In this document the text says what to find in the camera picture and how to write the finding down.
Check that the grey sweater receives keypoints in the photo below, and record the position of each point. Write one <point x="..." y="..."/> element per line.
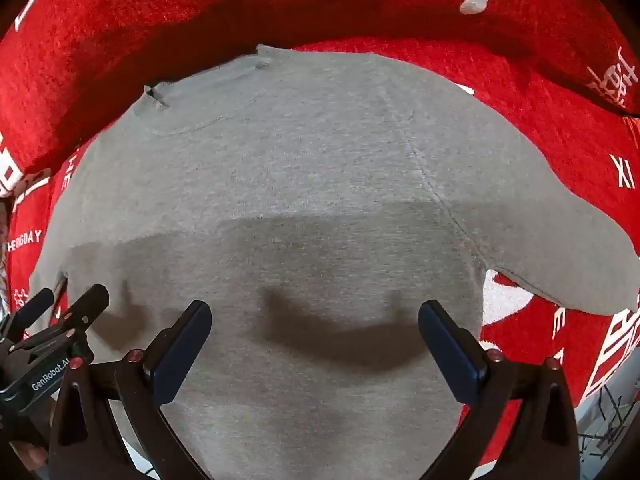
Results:
<point x="300" y="170"/>

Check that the person's left hand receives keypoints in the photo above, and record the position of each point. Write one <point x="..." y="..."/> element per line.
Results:
<point x="29" y="456"/>

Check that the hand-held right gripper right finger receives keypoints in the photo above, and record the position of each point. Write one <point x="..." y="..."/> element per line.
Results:
<point x="450" y="355"/>

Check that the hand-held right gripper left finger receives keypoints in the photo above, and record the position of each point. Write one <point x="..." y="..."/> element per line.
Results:
<point x="182" y="345"/>

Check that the red printed blanket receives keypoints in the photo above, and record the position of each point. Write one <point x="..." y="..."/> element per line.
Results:
<point x="400" y="0"/>

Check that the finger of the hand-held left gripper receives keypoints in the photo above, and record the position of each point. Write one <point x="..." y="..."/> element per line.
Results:
<point x="32" y="307"/>
<point x="82" y="307"/>

